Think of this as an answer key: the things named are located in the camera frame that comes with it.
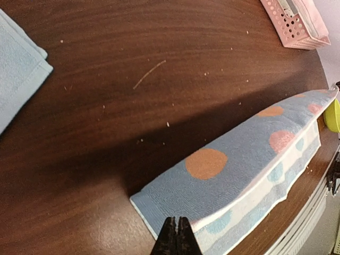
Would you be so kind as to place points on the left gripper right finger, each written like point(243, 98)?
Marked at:
point(186, 241)

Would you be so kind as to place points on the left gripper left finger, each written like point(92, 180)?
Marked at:
point(167, 238)

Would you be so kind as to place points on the blue polka dot towel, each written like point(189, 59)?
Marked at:
point(227, 187)

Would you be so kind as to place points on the lime green bowl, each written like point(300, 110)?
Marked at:
point(331, 116)

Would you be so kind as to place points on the plain light blue towel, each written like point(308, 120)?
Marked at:
point(24, 68)

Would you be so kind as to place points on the pink plastic basket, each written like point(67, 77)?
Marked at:
point(298, 23)

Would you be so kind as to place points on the front aluminium rail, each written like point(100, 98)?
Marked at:
point(295, 236)

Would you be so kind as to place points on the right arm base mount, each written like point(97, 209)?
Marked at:
point(335, 175)

